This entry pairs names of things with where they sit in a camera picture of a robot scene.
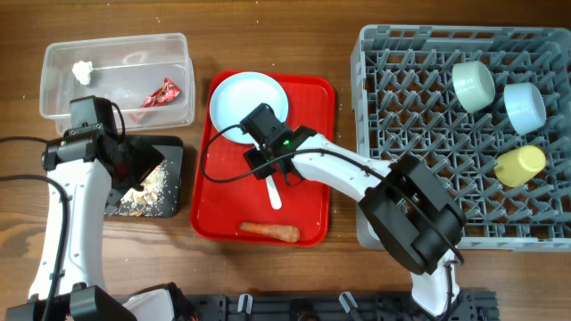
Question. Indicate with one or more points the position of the light blue bowl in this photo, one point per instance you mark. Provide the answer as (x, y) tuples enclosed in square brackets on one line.
[(525, 107)]

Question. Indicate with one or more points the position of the black plastic tray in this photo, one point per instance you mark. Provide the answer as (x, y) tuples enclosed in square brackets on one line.
[(172, 149)]

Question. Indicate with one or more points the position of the grey dishwasher rack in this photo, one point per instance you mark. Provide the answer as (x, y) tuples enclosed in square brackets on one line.
[(404, 103)]

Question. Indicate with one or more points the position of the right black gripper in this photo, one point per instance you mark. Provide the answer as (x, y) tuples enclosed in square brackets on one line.
[(257, 161)]

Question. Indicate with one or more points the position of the orange carrot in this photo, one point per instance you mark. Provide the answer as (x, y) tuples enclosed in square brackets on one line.
[(288, 234)]

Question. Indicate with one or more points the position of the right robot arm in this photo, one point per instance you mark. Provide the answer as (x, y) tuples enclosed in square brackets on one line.
[(409, 209)]

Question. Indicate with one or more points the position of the mint green bowl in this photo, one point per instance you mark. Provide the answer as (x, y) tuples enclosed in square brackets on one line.
[(473, 85)]

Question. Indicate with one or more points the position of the light blue plate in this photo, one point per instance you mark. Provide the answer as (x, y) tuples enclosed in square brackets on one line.
[(236, 96)]

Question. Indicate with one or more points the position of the white plastic spoon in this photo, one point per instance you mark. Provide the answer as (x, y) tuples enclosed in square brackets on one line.
[(274, 197)]

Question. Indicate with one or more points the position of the yellow plastic cup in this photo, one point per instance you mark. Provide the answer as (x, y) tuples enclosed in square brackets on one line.
[(517, 167)]

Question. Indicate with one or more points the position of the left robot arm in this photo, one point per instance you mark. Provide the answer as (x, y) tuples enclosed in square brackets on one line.
[(88, 170)]

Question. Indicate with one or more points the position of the clear plastic bin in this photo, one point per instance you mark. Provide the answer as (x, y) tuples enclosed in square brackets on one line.
[(125, 71)]

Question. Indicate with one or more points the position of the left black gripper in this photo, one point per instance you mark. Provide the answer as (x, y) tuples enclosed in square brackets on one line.
[(135, 161)]

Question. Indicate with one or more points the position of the red snack wrapper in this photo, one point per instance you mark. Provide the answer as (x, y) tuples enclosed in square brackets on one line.
[(168, 92)]

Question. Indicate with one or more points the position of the white tissue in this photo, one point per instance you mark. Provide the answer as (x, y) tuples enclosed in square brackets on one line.
[(82, 72)]

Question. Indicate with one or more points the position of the rice and peanut leftovers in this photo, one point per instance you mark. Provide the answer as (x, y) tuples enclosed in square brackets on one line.
[(152, 200)]

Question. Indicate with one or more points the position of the red serving tray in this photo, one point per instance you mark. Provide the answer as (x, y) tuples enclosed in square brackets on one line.
[(218, 210)]

